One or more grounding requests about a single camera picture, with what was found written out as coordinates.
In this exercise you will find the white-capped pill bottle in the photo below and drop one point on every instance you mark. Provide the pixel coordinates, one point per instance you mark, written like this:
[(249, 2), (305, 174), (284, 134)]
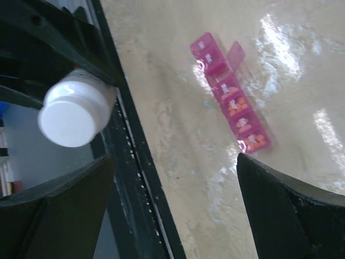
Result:
[(76, 109)]

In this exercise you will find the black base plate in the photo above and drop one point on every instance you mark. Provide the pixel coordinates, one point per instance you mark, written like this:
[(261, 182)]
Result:
[(138, 210)]

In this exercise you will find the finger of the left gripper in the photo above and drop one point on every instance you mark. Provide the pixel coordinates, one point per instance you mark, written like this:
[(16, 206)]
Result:
[(41, 44)]

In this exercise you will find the pink weekly pill organizer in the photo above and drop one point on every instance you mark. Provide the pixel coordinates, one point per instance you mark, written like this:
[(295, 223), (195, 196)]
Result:
[(219, 71)]

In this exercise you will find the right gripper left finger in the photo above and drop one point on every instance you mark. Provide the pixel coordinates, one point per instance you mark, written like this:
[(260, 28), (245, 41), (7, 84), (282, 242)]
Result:
[(60, 218)]

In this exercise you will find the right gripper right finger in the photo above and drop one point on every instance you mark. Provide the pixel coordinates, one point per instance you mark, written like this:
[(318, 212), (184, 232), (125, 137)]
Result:
[(290, 218)]

